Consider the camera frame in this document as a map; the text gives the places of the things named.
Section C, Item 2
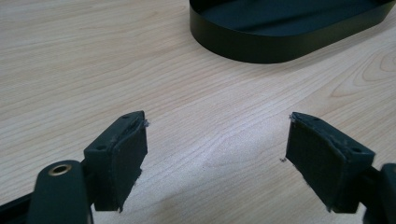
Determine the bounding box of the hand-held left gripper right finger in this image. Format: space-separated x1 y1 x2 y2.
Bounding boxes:
285 111 376 215

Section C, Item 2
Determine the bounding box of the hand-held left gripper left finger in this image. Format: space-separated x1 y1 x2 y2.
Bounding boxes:
83 110 149 213

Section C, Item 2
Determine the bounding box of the black oval tray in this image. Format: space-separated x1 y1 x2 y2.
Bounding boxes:
189 0 396 64

